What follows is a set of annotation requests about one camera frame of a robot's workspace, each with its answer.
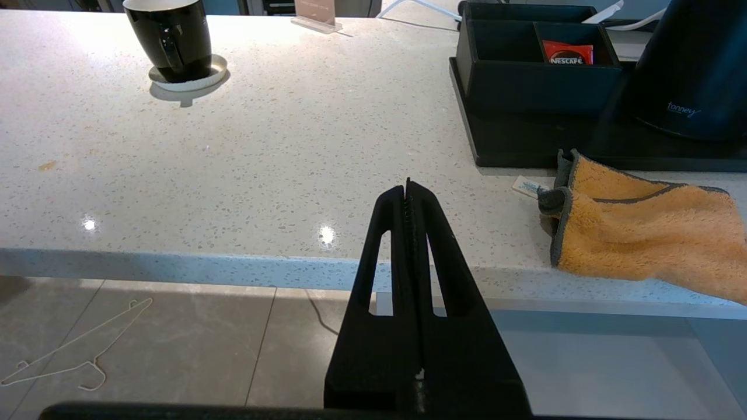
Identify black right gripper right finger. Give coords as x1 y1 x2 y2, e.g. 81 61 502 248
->
407 178 532 416

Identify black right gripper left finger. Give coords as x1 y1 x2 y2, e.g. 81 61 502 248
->
324 185 421 409

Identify black electric kettle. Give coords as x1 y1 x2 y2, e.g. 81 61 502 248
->
619 0 747 142

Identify small white sachet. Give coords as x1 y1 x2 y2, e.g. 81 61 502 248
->
512 175 552 199

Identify orange cloth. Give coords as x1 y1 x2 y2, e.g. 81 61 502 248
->
537 149 747 305

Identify black serving tray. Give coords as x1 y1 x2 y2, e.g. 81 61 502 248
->
448 57 747 173

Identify black organizer box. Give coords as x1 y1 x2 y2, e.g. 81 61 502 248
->
455 3 622 114

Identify red sachet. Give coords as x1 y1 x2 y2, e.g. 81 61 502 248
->
543 40 594 65

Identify white round coaster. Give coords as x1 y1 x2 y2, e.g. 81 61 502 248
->
148 54 228 92

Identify pink QR code sign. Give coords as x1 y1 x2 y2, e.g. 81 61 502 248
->
291 0 343 34

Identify black mug white inside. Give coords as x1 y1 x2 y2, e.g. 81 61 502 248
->
123 0 212 82

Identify white plug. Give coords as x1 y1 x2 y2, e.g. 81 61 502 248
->
582 0 625 24

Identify white wire hanger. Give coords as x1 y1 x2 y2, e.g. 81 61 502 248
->
0 297 153 391

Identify black power cable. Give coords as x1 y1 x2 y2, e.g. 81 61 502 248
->
379 16 462 33

